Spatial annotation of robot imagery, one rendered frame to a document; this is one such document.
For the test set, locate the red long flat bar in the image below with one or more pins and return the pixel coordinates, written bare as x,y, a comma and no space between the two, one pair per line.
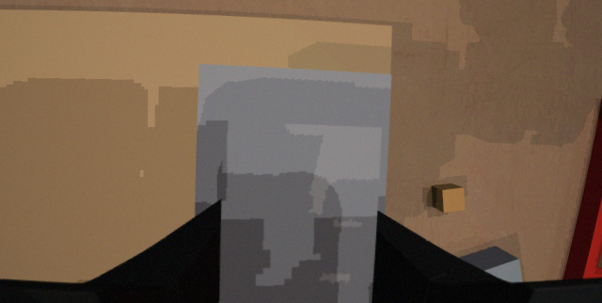
585,256

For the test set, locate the small brown cube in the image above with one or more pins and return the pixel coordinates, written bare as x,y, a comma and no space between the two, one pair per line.
448,197

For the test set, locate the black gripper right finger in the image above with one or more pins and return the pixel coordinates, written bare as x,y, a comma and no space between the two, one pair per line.
410,269

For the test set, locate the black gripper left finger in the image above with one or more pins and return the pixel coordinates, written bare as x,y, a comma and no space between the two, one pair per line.
183,267

